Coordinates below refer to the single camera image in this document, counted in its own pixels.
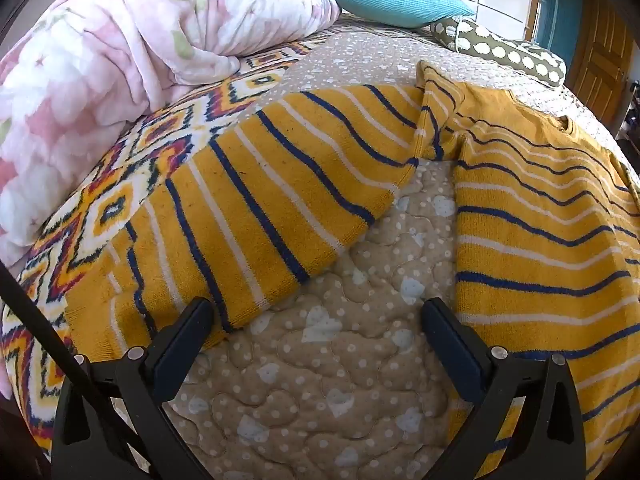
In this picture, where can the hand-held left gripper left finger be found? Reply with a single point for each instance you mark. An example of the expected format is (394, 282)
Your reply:
(175, 355)

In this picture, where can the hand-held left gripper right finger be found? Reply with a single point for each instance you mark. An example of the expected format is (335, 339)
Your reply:
(457, 355)

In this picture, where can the yellow striped sweater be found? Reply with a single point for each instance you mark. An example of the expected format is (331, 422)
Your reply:
(280, 185)

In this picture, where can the beige quilted bedspread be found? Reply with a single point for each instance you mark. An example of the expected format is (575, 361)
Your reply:
(325, 360)

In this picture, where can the geometric patterned blanket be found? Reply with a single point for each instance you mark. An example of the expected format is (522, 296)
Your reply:
(150, 135)

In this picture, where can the cluttered side table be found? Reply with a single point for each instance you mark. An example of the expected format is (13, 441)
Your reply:
(631, 130)

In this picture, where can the olive patterned pillow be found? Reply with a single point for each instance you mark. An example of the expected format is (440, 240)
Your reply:
(500, 50)

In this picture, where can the pink floral comforter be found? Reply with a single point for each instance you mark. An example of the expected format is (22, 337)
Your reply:
(125, 35)

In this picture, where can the wooden door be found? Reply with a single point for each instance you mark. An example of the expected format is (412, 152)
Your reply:
(600, 60)

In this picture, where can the teal door panel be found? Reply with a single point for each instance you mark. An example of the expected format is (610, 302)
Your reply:
(557, 0)

